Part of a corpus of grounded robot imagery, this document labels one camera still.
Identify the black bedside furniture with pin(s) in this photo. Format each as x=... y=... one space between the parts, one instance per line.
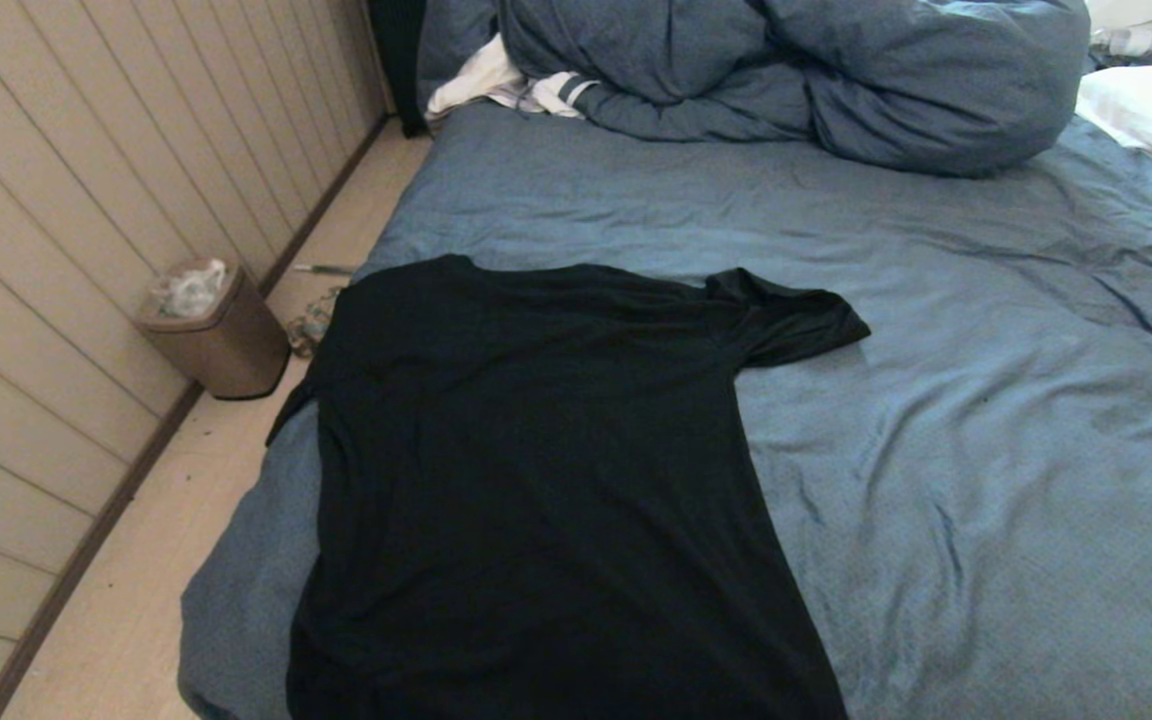
x=396 y=60

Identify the blue bunched duvet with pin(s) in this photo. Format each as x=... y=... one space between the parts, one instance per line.
x=836 y=70

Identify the clear plastic bin bag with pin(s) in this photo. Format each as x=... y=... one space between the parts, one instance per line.
x=186 y=292

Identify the blue bed sheet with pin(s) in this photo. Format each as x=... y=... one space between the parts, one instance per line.
x=986 y=400

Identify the patterned cloth item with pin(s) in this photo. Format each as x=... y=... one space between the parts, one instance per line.
x=311 y=325

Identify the brown trash bin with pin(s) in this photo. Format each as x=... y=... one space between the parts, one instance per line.
x=226 y=350

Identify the white striped garment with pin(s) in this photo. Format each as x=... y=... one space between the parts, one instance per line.
x=471 y=80

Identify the black printed T-shirt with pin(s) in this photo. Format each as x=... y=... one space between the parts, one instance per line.
x=536 y=500

